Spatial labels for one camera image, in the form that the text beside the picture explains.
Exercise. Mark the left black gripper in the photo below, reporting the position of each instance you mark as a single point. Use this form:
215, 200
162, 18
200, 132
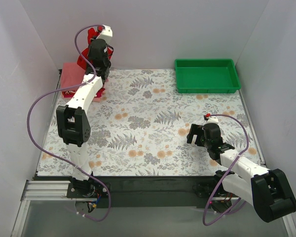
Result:
98, 61

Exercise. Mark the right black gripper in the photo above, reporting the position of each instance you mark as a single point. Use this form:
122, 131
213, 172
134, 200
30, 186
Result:
196, 134

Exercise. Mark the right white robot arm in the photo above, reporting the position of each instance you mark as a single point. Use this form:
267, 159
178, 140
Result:
268, 191

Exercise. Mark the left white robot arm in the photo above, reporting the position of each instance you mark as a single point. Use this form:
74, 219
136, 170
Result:
72, 122

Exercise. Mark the pink folded shirt on top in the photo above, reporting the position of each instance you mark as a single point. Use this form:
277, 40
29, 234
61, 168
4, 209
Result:
71, 76

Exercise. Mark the red patterned folded shirt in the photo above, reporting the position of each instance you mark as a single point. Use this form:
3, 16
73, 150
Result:
71, 93

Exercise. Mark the green plastic tray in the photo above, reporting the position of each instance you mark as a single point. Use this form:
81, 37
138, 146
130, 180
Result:
206, 76

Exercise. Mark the floral table mat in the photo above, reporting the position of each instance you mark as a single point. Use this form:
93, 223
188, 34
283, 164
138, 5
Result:
141, 123

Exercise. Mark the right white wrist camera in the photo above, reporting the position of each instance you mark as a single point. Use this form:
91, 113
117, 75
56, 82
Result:
209, 118

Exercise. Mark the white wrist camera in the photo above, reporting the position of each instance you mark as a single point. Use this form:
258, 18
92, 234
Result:
104, 33
209, 118

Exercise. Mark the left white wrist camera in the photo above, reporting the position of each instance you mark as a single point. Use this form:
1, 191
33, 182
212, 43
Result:
104, 33

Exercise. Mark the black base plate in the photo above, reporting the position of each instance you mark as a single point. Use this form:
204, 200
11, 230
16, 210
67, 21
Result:
145, 191

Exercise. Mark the aluminium frame rail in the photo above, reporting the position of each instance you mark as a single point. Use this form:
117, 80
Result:
45, 211

